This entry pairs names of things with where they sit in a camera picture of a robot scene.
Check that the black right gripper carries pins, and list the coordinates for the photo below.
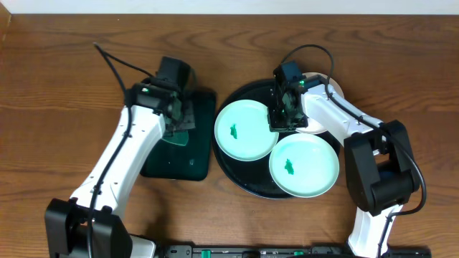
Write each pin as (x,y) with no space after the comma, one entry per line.
(275,125)

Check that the mint green plate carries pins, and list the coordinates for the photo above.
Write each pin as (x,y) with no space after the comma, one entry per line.
(242,131)
(304,165)

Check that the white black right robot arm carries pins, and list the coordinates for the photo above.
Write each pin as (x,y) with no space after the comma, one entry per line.
(382,177)

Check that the dark green rectangular tray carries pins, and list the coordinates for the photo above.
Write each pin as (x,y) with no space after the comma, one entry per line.
(190,162)

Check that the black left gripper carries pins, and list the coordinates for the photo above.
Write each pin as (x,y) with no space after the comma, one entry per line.
(178,117)

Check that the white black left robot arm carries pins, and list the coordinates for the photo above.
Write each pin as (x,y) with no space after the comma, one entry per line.
(89,223)

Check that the green sponge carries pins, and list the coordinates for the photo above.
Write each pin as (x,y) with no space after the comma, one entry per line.
(180,138)

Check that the mint green plate front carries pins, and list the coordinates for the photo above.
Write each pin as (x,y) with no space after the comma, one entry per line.
(304,165)

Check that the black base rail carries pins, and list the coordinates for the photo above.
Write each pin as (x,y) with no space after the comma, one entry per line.
(186,251)

